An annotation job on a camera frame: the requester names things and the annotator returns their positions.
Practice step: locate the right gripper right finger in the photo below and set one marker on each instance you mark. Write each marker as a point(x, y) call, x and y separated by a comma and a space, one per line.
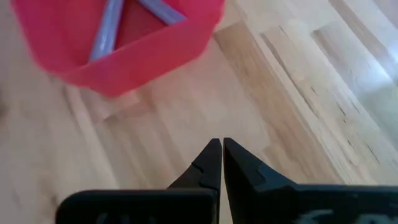
point(295, 205)

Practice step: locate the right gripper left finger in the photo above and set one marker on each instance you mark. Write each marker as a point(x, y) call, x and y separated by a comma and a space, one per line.
point(149, 207)

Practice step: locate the pink plastic bin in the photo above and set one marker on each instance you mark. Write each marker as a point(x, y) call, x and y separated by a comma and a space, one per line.
point(140, 62)

